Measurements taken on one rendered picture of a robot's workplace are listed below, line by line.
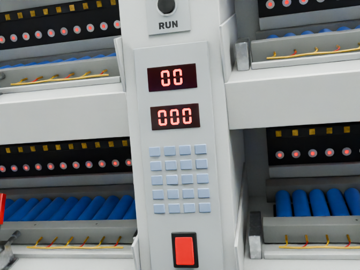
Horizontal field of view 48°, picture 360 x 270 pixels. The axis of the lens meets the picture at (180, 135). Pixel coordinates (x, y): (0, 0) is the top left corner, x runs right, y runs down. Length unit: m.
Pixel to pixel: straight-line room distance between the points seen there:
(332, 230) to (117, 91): 0.26
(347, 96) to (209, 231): 0.17
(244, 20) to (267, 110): 0.23
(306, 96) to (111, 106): 0.18
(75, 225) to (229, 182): 0.22
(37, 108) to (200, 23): 0.18
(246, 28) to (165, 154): 0.26
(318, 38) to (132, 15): 0.19
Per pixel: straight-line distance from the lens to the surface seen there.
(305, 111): 0.38
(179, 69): 0.37
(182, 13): 0.38
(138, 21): 0.40
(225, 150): 0.37
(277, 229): 0.46
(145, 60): 0.38
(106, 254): 0.48
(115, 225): 0.49
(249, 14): 0.58
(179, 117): 0.37
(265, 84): 0.37
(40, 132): 0.44
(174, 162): 0.38
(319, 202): 0.50
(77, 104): 0.42
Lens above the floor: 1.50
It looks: 3 degrees down
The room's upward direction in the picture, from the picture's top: 4 degrees counter-clockwise
